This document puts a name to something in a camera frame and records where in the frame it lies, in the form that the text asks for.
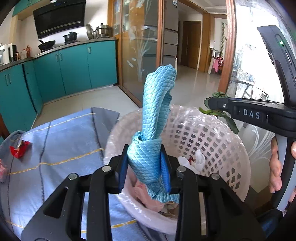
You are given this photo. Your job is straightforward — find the green vegetable leaf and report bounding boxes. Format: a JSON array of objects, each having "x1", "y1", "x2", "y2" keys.
[{"x1": 199, "y1": 91, "x2": 239, "y2": 134}]

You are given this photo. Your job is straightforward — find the light blue cleaning cloth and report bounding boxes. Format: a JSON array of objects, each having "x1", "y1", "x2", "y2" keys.
[{"x1": 127, "y1": 64, "x2": 180, "y2": 203}]

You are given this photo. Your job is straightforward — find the white tissue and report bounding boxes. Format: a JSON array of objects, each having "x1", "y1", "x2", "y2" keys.
[{"x1": 177, "y1": 149, "x2": 205, "y2": 175}]

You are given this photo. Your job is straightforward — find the pink plastic bag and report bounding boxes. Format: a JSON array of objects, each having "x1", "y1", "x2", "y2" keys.
[{"x1": 133, "y1": 180, "x2": 164, "y2": 212}]

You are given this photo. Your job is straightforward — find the white mesh trash basket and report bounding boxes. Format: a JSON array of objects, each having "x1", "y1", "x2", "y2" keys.
[{"x1": 118, "y1": 105, "x2": 251, "y2": 235}]

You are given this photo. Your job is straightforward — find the red snack wrapper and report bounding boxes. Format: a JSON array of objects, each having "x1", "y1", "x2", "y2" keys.
[{"x1": 10, "y1": 140, "x2": 31, "y2": 159}]

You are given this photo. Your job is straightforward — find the pink paper ball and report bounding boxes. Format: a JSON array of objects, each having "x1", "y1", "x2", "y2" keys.
[{"x1": 0, "y1": 159, "x2": 9, "y2": 183}]

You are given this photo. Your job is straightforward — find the teal kitchen cabinets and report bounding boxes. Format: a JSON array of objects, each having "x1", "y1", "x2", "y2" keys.
[{"x1": 1, "y1": 38, "x2": 117, "y2": 133}]

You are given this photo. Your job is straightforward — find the person's right hand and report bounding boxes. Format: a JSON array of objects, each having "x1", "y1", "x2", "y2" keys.
[{"x1": 269, "y1": 137, "x2": 282, "y2": 193}]

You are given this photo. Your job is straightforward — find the blue table cloth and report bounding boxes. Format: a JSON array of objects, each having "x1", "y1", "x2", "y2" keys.
[{"x1": 0, "y1": 106, "x2": 181, "y2": 241}]

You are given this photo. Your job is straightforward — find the glass sliding door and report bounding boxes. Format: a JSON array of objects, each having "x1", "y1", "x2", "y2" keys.
[{"x1": 107, "y1": 1, "x2": 165, "y2": 107}]

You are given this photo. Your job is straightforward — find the brown wooden chair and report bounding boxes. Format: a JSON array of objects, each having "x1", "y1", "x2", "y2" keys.
[{"x1": 0, "y1": 114, "x2": 10, "y2": 140}]

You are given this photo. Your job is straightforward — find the steel pot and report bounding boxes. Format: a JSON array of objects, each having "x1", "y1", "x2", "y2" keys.
[{"x1": 95, "y1": 23, "x2": 112, "y2": 38}]

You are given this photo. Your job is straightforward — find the dark cooking pot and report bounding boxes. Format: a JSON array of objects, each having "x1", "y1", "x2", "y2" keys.
[{"x1": 63, "y1": 32, "x2": 78, "y2": 44}]

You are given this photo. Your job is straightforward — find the black wok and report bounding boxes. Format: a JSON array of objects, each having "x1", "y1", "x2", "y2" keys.
[{"x1": 38, "y1": 40, "x2": 56, "y2": 52}]

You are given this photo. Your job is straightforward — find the black range hood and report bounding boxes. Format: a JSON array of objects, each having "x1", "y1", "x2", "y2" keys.
[{"x1": 33, "y1": 0, "x2": 86, "y2": 39}]

